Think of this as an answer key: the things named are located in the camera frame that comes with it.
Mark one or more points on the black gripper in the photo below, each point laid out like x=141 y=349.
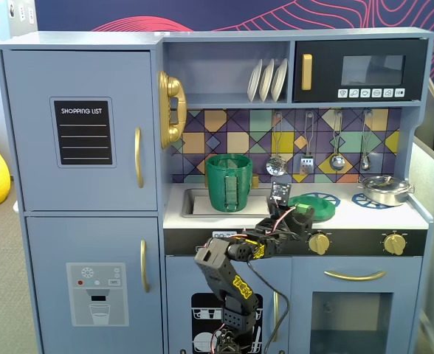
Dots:
x=301 y=222

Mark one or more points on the green container lid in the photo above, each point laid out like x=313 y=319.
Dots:
x=324 y=211

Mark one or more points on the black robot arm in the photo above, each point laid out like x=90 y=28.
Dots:
x=217 y=265

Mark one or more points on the steel pot with lid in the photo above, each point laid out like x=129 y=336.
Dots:
x=385 y=193

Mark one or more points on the gold stove knob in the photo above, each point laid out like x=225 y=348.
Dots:
x=320 y=245
x=395 y=244

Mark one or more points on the steel slotted spatula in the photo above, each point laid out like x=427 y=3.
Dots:
x=307 y=164

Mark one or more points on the steel skimmer spoon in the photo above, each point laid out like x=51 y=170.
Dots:
x=276 y=166

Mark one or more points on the blue oven door with window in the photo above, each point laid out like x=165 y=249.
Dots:
x=302 y=284

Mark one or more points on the steel ladle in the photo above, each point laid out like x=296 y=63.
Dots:
x=337 y=163

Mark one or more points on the green plastic container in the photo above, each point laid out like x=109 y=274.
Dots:
x=215 y=188

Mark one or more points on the small steel spoon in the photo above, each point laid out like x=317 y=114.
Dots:
x=365 y=162

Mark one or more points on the grey toy sink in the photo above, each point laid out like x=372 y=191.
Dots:
x=187 y=203

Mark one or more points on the grey office partition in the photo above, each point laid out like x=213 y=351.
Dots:
x=433 y=221

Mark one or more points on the white toy plate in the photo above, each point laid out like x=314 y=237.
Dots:
x=279 y=79
x=254 y=83
x=266 y=81

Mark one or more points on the blue toy kitchen unit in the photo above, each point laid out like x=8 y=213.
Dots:
x=224 y=77

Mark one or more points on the black microwave door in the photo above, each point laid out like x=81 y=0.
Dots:
x=324 y=48

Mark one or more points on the gold toy telephone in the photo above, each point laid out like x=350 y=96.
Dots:
x=172 y=88

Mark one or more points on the black shopping list chalkboard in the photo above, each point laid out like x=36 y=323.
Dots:
x=82 y=147

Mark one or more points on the fridge door with dispenser print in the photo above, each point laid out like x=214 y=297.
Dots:
x=47 y=243

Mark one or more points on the fridge door with chalkboard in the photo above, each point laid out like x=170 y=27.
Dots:
x=29 y=177

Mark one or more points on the small gripper camera board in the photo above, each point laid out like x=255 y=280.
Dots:
x=280 y=190

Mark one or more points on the white wall card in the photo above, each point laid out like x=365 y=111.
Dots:
x=31 y=15
x=13 y=9
x=22 y=12

